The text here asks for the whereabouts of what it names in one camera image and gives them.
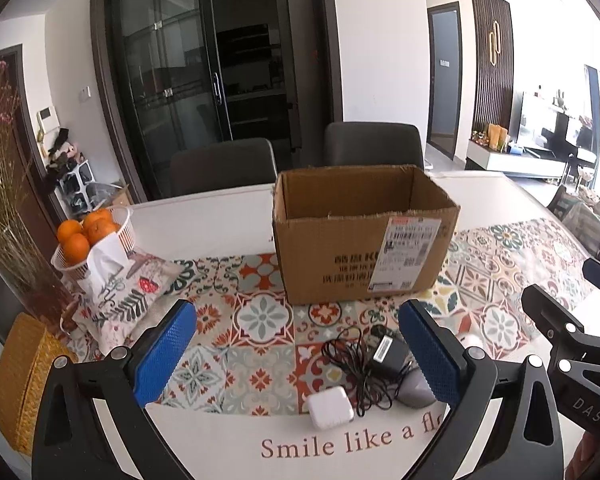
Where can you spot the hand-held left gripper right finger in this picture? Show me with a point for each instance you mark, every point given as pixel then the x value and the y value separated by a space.
pixel 430 355

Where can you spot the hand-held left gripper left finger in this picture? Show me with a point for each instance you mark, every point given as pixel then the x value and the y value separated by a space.
pixel 165 355

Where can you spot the grey computer mouse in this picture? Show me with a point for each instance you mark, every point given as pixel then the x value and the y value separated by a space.
pixel 414 390

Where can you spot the white charger cube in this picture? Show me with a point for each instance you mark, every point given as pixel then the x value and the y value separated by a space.
pixel 330 407

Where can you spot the cardboard box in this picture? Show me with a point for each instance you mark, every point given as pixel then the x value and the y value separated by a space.
pixel 330 260

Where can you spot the person's right hand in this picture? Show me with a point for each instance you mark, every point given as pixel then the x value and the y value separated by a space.
pixel 587 457

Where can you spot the floral fabric tissue cover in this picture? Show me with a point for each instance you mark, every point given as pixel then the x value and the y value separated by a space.
pixel 125 305

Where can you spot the tile-print tablecloth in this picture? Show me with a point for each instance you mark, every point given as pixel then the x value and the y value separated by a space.
pixel 265 320

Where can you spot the white tissue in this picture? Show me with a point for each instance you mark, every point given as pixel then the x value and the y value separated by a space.
pixel 105 265

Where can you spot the white plastic fruit basket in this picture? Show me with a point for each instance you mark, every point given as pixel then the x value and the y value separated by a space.
pixel 122 225

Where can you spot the orange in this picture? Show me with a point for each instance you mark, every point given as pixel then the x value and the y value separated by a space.
pixel 69 230
pixel 97 216
pixel 101 232
pixel 75 250

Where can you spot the yellow woven basket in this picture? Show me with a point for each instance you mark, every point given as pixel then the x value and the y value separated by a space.
pixel 25 385

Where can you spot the white television cabinet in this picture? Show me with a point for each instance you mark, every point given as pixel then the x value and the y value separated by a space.
pixel 510 160

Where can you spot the glass vase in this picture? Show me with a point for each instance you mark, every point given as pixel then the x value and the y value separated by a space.
pixel 20 280

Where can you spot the small cardboard carton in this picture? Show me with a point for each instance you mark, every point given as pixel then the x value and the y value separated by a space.
pixel 122 196

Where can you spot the flat television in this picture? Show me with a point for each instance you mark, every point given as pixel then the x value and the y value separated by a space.
pixel 540 117

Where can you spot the yellow gift bags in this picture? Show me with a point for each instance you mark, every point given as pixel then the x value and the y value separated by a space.
pixel 497 137

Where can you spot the white cube shelf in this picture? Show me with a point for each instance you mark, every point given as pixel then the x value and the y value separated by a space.
pixel 75 187

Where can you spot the dark grey dining chair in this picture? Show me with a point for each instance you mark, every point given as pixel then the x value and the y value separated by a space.
pixel 372 145
pixel 222 167

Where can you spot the pile of bags and plush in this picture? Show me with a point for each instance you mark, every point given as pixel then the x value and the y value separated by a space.
pixel 62 152

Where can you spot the grey interior door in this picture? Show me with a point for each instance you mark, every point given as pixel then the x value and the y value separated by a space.
pixel 445 85

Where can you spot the dried flower bunch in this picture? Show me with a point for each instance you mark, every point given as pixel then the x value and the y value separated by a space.
pixel 0 160

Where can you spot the black-framed glass sliding door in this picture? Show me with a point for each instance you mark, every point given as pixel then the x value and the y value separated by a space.
pixel 165 85

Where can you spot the dark slatted wall panel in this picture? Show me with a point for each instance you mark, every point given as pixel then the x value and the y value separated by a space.
pixel 480 60

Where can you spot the gold wall ornament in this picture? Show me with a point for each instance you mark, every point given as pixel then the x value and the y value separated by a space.
pixel 495 42

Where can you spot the white wall intercom panel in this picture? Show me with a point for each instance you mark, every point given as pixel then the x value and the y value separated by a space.
pixel 46 120

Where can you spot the white light switch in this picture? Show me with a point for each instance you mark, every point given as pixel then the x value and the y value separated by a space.
pixel 83 93

